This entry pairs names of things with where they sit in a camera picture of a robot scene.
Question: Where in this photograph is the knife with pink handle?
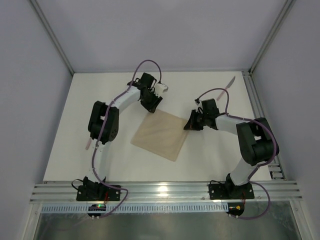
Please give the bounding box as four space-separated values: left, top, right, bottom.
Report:
216 76 236 101

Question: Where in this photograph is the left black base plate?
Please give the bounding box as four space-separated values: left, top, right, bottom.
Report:
76 185 121 202

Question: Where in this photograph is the aluminium front rail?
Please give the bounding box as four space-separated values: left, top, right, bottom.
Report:
30 180 303 203

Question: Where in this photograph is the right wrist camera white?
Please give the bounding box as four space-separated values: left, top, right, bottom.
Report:
194 98 203 113

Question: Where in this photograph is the left aluminium frame post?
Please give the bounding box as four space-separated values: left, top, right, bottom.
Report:
28 0 75 76

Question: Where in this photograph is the right black controller board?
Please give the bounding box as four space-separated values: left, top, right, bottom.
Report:
226 202 245 217

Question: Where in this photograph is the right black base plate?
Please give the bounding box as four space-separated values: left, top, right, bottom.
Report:
208 180 255 200

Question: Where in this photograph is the slotted cable duct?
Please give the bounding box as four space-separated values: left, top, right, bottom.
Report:
41 202 228 214

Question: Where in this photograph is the black controller board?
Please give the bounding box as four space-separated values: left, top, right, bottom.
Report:
87 203 107 220
226 202 245 217

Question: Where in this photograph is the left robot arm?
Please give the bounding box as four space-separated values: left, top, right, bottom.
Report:
82 72 169 188

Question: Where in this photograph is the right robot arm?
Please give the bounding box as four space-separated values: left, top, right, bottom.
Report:
183 98 279 197

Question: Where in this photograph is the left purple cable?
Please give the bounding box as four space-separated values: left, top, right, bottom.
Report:
92 59 163 218

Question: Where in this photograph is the purple cable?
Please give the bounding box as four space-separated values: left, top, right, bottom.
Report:
92 59 163 218
196 87 280 221

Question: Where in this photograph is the aluminium frame post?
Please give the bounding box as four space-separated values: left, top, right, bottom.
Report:
28 0 75 76
248 0 296 75

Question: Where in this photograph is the fork with pink handle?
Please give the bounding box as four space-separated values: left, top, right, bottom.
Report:
85 138 92 151

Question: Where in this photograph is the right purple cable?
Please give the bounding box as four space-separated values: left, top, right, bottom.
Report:
196 87 280 221

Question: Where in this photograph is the right side aluminium rail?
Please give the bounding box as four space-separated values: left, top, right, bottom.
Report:
241 70 286 180

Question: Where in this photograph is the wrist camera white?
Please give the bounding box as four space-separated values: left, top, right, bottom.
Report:
194 98 203 113
154 83 169 95

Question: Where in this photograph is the right aluminium frame post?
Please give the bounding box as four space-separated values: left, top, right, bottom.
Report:
248 0 296 75

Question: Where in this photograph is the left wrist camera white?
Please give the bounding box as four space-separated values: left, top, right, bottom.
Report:
154 83 169 95

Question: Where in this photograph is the beige cloth napkin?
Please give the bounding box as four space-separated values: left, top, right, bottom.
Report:
130 110 188 162

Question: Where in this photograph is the left black controller board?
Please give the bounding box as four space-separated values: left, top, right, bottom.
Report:
87 203 107 220

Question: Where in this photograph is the aluminium rail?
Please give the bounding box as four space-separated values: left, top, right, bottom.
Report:
30 180 303 203
241 70 286 180

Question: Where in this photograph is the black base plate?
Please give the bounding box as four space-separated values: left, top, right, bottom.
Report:
208 180 255 200
76 185 121 202

